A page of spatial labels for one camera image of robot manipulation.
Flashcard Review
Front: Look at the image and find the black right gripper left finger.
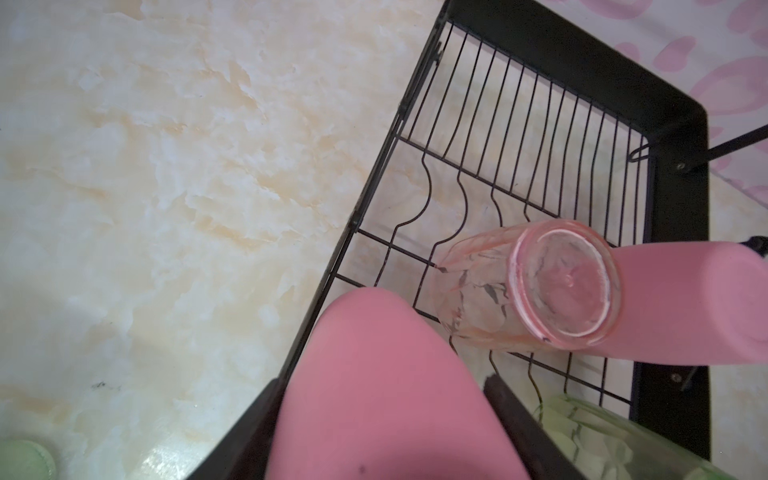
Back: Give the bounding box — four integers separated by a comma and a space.
188, 379, 285, 480

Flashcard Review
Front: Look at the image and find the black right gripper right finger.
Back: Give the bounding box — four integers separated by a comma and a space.
483, 374, 585, 480

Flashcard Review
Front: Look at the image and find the green cup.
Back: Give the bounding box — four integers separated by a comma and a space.
533, 395, 732, 480

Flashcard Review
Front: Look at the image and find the pink cup front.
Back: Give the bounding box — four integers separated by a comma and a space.
266, 288, 527, 479

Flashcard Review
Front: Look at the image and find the pink cup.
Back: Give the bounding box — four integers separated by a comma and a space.
588, 242, 767, 366
266, 288, 527, 479

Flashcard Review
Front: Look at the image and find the orange translucent cup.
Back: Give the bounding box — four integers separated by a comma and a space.
428, 219, 622, 352

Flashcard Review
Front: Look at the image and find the yellow-green cup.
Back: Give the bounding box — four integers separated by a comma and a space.
1, 440, 57, 480

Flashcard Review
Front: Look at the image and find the black wire dish rack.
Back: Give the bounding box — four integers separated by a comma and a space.
277, 0, 768, 462

